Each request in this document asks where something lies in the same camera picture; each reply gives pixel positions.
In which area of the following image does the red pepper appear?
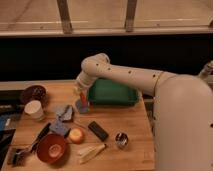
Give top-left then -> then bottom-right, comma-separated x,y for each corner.
80,92 -> 87,107

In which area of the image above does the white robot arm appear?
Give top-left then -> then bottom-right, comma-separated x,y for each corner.
76,53 -> 213,171

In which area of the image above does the dark maroon bowl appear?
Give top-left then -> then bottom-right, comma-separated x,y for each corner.
20,85 -> 46,104

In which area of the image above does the red bowl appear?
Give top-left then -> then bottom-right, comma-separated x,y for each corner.
36,134 -> 67,164

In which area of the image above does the small blue cup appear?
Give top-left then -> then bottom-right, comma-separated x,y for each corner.
75,99 -> 89,114

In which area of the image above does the green plastic tray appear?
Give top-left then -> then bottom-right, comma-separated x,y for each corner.
87,78 -> 139,106

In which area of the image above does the blue crumpled cloth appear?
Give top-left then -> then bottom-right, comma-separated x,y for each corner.
55,105 -> 74,122

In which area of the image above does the black rectangular block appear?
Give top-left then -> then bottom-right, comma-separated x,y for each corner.
88,121 -> 109,141

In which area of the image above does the orange apple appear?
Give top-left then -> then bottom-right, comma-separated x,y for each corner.
69,128 -> 84,144

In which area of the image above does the white paper cup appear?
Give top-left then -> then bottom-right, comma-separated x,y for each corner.
24,100 -> 44,121

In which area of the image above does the yellow corn cob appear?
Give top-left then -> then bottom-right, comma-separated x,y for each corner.
77,144 -> 107,164

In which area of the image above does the small metal cup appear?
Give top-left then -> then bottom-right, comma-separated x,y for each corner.
115,132 -> 129,149

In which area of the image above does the black handled brush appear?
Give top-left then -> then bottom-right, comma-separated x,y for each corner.
7,123 -> 50,167

